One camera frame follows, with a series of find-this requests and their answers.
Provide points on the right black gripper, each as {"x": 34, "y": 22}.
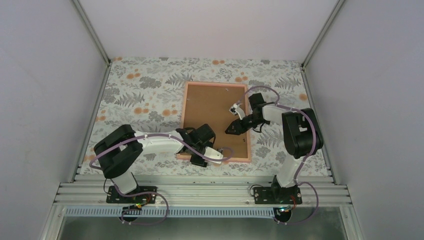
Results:
{"x": 237, "y": 124}

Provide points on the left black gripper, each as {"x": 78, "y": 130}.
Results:
{"x": 195, "y": 161}

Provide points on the brown frame backing board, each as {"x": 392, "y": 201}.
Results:
{"x": 212, "y": 109}

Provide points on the pink wooden picture frame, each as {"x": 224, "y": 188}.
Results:
{"x": 248, "y": 132}

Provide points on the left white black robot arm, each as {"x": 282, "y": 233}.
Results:
{"x": 117, "y": 152}

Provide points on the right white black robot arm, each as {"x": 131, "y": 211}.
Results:
{"x": 302, "y": 137}

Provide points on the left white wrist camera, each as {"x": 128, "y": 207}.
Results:
{"x": 212, "y": 155}

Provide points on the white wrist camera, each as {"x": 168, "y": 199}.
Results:
{"x": 236, "y": 110}
{"x": 212, "y": 155}

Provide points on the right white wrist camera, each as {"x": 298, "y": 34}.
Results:
{"x": 236, "y": 110}

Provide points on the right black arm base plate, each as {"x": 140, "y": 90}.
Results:
{"x": 263, "y": 196}

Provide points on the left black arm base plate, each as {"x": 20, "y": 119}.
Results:
{"x": 113, "y": 197}

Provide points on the aluminium mounting rail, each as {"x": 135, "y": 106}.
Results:
{"x": 201, "y": 191}

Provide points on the grey slotted cable duct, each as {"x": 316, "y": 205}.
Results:
{"x": 172, "y": 212}

